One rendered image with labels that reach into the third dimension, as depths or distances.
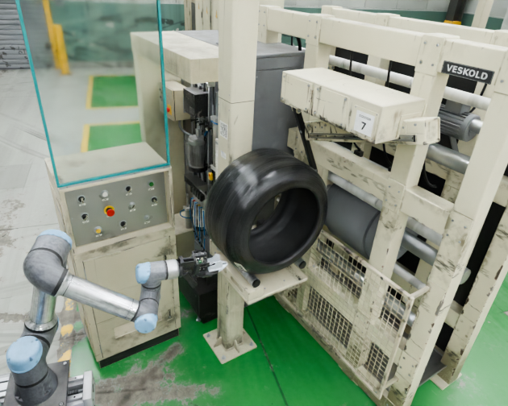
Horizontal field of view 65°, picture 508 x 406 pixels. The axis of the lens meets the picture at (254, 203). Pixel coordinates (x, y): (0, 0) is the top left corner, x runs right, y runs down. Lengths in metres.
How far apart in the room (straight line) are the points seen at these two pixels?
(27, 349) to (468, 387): 2.47
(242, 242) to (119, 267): 0.86
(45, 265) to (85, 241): 0.80
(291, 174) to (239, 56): 0.55
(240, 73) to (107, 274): 1.27
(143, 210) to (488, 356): 2.46
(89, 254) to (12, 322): 1.21
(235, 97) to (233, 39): 0.25
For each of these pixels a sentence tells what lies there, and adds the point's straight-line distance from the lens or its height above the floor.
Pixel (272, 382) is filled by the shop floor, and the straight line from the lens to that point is 2.70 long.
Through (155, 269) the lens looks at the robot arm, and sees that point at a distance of 1.55.
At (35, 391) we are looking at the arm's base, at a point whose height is 0.78.
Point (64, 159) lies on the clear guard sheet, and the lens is 2.01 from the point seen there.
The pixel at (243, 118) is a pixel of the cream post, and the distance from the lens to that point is 1.92.
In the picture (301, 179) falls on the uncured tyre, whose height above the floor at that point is 1.41.
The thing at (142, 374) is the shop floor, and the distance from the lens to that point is 2.76.
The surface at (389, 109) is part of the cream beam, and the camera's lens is 1.57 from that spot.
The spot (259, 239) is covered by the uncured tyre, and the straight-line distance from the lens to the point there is 2.16.
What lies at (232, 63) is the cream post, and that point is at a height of 1.83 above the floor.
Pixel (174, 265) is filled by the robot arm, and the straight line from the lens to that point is 1.57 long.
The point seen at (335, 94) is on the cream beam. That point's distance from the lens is 1.69.
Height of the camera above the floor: 2.18
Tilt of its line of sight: 30 degrees down
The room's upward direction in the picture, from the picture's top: 3 degrees clockwise
